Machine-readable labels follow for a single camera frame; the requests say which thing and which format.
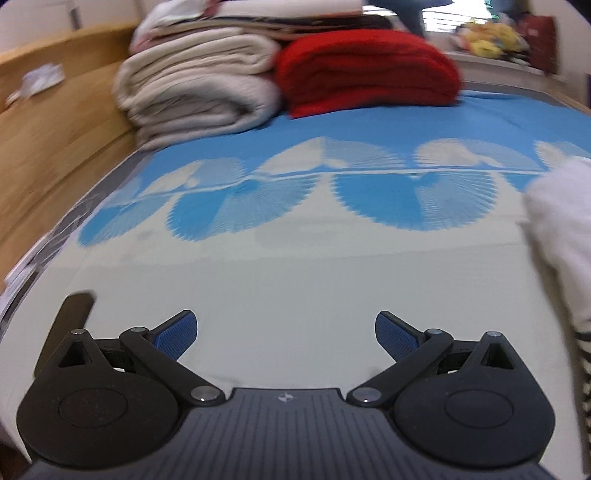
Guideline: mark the yellow plush toys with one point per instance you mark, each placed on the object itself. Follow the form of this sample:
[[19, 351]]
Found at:
[[491, 40]]

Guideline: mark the red folded blanket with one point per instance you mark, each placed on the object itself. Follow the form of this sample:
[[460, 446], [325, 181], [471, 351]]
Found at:
[[344, 70]]

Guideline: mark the blue patterned bed sheet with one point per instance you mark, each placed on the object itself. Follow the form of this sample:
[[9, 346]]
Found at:
[[287, 240]]

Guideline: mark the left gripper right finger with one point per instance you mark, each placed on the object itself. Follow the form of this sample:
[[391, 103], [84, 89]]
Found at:
[[415, 354]]

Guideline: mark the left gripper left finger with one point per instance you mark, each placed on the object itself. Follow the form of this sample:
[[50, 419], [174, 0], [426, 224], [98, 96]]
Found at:
[[157, 351]]

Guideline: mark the dark teal shark plush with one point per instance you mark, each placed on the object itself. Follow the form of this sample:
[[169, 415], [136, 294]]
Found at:
[[410, 12]]

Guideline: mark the dark red plush pillow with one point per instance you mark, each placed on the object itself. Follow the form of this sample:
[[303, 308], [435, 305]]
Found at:
[[541, 35]]

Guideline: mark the cream folded blanket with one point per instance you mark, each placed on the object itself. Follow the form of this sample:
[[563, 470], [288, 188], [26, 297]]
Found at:
[[208, 83]]

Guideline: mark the black white striped hoodie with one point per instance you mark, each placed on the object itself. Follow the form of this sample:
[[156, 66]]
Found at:
[[558, 209]]

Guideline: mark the black phone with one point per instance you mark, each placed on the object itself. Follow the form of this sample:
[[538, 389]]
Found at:
[[72, 315]]

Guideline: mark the white folded clothes stack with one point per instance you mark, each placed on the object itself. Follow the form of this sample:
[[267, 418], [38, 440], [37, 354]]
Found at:
[[281, 20]]

